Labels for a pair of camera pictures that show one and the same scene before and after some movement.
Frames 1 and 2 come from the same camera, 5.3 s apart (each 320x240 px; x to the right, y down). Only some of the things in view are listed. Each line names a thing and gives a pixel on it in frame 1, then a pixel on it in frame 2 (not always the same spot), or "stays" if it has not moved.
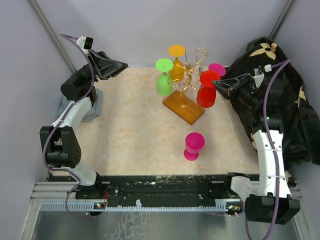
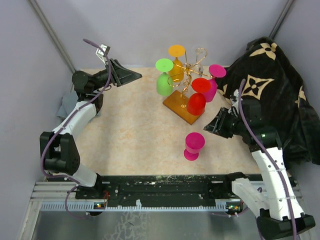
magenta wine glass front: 194,142 stays
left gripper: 104,66 → 121,75
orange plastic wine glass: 177,51 stays
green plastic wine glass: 164,84 stays
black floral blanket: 286,105 stays
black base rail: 205,187 stays
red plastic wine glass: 206,94 → 196,102
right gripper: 235,83 → 216,126
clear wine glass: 198,67 stays
